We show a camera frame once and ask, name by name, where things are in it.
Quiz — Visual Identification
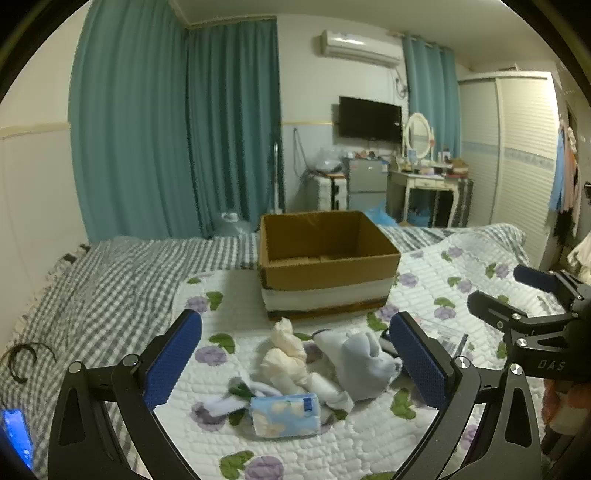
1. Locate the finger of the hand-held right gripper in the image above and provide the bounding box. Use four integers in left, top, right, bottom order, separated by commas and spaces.
513, 264, 591, 309
466, 290, 578, 334

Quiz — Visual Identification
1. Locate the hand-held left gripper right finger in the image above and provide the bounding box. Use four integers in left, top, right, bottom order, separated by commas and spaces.
389, 311, 544, 480

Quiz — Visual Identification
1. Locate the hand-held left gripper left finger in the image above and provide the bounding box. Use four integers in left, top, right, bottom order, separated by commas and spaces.
47, 309, 204, 480

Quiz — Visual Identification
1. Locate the light blue sock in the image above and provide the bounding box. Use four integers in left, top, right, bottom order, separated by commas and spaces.
314, 329, 403, 401

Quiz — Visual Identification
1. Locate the white and green sock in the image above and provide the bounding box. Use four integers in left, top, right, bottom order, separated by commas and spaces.
202, 376, 259, 422

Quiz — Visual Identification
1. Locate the cream sock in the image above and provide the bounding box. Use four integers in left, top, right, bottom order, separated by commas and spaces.
269, 318, 308, 361
259, 348, 311, 385

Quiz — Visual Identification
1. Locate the blue floral tissue pack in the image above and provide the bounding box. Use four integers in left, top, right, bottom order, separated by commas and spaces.
249, 392, 322, 439

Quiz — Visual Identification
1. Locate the brown cardboard box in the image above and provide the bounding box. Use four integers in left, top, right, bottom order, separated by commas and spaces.
257, 210, 402, 322

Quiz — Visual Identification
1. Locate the person's right forearm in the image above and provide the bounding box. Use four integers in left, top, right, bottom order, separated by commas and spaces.
543, 381, 591, 437

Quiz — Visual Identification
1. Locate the clear plastic packet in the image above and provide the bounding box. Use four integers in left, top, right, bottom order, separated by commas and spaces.
413, 318, 470, 357

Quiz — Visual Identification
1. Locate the cream cloth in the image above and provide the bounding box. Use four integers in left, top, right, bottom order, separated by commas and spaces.
564, 234, 591, 278

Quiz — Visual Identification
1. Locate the hanging black garment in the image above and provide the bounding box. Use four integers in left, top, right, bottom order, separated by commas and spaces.
553, 203, 581, 241

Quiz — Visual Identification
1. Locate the dark checked case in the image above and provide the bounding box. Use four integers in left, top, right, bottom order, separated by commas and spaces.
454, 177, 475, 228

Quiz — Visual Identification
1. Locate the hanging pink garment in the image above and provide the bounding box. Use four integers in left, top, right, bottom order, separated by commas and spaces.
561, 126, 583, 214

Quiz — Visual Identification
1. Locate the hanging blue garment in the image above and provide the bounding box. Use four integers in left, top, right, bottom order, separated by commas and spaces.
549, 124, 568, 213

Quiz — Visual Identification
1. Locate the white sliding wardrobe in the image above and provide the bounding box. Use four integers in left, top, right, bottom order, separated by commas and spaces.
459, 71, 562, 269

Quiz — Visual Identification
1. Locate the white dressing table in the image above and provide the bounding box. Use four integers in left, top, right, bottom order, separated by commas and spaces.
386, 161, 468, 228

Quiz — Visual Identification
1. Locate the blue plastic bag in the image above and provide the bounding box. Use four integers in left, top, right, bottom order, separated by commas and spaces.
365, 199, 400, 228

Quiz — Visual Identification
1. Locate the white floral quilt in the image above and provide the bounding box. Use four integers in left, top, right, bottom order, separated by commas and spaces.
150, 230, 571, 480

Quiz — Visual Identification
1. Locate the phone with lit screen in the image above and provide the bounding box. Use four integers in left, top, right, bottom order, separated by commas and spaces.
0, 408, 36, 470

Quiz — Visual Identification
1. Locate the grey mini fridge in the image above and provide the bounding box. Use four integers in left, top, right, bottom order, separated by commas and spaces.
344, 157, 389, 211

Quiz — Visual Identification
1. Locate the white oval mirror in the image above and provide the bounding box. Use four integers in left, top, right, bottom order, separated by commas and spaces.
402, 113, 437, 163

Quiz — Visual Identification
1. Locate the narrow teal curtain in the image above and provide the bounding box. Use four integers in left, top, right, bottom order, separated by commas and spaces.
401, 34, 462, 160

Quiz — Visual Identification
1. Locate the metal pole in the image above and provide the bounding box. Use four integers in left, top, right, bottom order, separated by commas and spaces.
270, 141, 286, 214

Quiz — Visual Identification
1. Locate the clear plastic bag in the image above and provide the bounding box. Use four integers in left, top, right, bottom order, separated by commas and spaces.
313, 147, 348, 175

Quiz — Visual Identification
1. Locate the wide teal curtain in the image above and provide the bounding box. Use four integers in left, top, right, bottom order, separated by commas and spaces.
68, 0, 191, 244

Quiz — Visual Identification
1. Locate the white air conditioner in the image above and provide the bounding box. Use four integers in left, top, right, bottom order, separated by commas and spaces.
318, 30, 403, 71

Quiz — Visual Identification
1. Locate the black cable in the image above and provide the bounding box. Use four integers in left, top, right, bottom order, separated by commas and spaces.
6, 342, 57, 384

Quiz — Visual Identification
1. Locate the black wall television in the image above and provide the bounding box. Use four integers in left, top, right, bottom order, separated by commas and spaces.
338, 95, 403, 144

